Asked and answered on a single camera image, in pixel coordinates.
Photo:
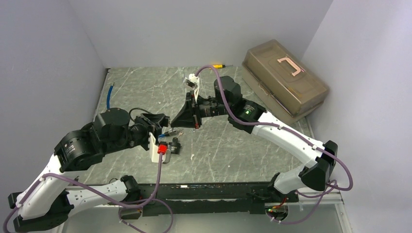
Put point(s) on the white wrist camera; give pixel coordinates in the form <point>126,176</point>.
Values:
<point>192,81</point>
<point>158,151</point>

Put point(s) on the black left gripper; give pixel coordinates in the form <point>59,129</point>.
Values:
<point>150,127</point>

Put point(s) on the yellow screwdriver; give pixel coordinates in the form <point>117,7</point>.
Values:
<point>221,66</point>

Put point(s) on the blue cable lock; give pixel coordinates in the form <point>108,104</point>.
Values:
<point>170,132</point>

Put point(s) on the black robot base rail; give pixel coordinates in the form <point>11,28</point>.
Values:
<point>205,198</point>

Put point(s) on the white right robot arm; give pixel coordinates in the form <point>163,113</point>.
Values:
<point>317,159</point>

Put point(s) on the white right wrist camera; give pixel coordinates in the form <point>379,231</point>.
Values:
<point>192,81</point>

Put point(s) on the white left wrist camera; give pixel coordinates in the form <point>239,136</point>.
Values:
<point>158,151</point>

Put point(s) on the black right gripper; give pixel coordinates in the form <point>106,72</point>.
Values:
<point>187,118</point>

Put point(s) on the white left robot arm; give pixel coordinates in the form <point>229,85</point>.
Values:
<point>55,195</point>

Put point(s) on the brown translucent storage box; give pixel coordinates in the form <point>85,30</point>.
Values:
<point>282,82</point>

